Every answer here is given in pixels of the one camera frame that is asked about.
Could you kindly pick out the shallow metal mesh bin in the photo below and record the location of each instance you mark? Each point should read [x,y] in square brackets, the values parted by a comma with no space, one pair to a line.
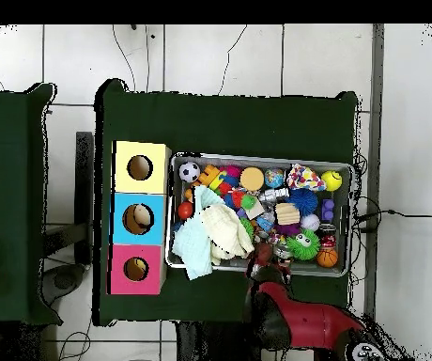
[313,269]

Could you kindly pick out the dark green table cloth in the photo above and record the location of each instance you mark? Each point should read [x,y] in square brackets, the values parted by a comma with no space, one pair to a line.
[13,188]
[219,124]

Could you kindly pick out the black upright panel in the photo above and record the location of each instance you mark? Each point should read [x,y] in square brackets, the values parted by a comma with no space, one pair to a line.
[84,188]

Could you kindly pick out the yellow plush toy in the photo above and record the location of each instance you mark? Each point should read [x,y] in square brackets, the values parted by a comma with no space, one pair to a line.
[139,265]

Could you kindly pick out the mint green cloth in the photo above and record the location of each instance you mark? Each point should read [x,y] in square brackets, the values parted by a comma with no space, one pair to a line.
[193,244]

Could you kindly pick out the small soccer ball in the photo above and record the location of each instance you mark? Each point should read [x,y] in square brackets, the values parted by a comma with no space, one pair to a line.
[189,172]

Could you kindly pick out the multicoloured globe ball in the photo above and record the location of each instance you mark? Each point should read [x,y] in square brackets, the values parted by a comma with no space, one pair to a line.
[274,178]

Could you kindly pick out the grey plastic base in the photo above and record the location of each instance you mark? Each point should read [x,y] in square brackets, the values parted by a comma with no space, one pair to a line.
[64,280]

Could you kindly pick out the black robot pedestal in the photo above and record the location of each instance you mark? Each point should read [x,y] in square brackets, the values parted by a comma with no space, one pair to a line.
[212,346]

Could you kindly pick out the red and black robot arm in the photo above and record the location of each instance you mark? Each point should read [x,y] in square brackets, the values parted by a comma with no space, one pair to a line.
[313,323]

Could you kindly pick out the small white baseball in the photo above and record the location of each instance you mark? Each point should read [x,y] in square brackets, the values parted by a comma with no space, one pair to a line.
[310,222]

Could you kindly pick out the orange foam disc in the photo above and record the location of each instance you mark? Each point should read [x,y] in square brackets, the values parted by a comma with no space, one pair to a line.
[252,178]

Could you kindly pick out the cream muslin cloth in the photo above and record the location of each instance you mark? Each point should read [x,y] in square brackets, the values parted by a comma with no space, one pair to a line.
[225,229]

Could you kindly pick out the brown ball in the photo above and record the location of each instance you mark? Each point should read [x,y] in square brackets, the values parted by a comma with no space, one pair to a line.
[264,252]

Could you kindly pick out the yellow smiley ball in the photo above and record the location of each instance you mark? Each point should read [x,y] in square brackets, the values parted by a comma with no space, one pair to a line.
[331,180]

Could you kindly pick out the small orange basketball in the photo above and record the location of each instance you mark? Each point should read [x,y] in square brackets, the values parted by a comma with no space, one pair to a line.
[327,258]

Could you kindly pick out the wooden box with three holes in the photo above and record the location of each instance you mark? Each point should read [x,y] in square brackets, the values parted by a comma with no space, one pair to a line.
[120,233]

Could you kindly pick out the small blue puffer ball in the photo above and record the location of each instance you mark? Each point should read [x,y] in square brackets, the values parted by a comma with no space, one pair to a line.
[303,201]

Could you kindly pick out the red ball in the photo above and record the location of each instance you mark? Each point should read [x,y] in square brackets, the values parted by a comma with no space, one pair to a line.
[185,210]

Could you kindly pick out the green puffer toy with eyes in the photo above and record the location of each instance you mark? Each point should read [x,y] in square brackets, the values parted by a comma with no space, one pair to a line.
[303,245]

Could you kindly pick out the white polka dot cloth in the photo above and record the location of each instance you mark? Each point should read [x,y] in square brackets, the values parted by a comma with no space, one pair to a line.
[304,178]

